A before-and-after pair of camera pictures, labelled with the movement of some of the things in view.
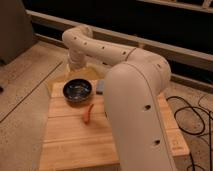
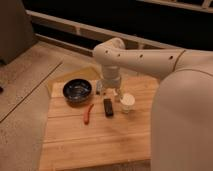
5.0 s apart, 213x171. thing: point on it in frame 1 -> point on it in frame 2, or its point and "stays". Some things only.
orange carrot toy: (87, 114) stays
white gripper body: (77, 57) -> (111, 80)
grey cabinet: (16, 29) stays
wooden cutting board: (80, 136) stays
